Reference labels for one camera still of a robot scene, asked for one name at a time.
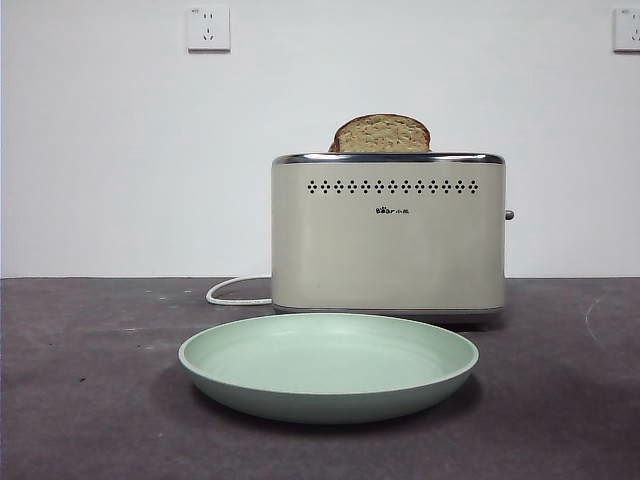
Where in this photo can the large brown bread slice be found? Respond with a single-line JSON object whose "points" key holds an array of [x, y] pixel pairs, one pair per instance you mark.
{"points": [[382, 134]]}

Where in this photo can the cream two-slot toaster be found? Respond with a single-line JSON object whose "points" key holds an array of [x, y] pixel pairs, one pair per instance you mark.
{"points": [[390, 255]]}

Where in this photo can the white wall socket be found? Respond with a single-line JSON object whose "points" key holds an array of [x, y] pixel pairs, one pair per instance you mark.
{"points": [[627, 30], [209, 29]]}

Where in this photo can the pale green round plate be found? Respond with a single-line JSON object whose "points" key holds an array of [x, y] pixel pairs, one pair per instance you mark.
{"points": [[325, 370]]}

